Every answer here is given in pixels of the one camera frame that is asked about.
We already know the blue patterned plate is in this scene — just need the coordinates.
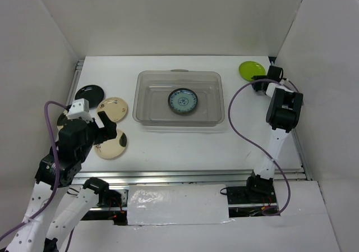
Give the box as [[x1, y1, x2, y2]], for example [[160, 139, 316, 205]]
[[167, 88, 199, 114]]

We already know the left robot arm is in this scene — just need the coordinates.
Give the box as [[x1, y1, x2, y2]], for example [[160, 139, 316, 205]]
[[5, 111, 117, 251]]

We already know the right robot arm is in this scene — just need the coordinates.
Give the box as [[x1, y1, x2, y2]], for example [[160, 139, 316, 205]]
[[244, 65, 303, 203]]

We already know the clear plastic bin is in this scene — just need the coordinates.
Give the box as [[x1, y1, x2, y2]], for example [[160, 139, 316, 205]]
[[132, 70, 225, 127]]

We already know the green plate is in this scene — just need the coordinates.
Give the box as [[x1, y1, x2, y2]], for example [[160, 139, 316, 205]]
[[238, 61, 266, 81]]

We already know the cream plate with calligraphy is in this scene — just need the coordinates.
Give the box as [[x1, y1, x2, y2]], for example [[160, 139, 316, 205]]
[[96, 97, 128, 123]]

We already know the cream plate black patch front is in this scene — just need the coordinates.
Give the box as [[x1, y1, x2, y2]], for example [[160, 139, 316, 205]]
[[94, 129, 128, 160]]

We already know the cream plate black patch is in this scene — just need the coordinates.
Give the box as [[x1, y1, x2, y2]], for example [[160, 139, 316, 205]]
[[57, 107, 70, 131], [94, 129, 128, 160]]

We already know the cream plate black patch rear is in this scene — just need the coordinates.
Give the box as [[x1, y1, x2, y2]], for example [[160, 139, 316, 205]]
[[57, 107, 70, 131]]

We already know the white taped sheet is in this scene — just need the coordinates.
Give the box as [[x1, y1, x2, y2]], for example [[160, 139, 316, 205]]
[[127, 185, 229, 226]]

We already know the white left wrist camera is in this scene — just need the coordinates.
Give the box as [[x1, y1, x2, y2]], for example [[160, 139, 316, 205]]
[[67, 98, 94, 123]]

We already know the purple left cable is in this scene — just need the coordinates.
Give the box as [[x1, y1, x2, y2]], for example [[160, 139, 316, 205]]
[[0, 100, 76, 252]]

